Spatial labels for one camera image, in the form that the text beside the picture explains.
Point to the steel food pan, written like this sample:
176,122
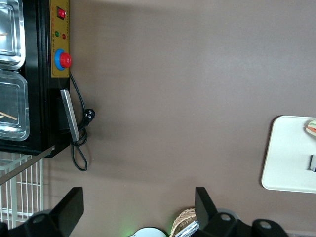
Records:
10,29
12,103

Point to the yellow control panel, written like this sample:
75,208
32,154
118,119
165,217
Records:
61,24

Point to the red rocker switch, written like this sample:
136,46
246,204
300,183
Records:
61,12

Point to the plastic wrapped sandwich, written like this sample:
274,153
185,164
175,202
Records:
311,129

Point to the black countertop food warmer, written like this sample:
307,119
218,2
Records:
37,98

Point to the grey metal rail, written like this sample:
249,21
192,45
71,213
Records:
24,169

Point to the cream plastic tray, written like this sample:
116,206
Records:
286,158

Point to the white round plate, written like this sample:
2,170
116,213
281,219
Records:
149,232

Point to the woven wicker basket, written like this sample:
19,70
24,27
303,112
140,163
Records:
184,217

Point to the silver foil packet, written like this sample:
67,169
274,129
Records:
188,229

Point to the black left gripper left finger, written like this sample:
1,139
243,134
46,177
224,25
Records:
70,207

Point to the red mushroom push button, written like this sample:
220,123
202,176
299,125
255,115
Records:
63,60

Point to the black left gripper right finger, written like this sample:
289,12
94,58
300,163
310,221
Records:
206,214

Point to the thin wooden stick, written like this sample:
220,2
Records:
3,34
10,116

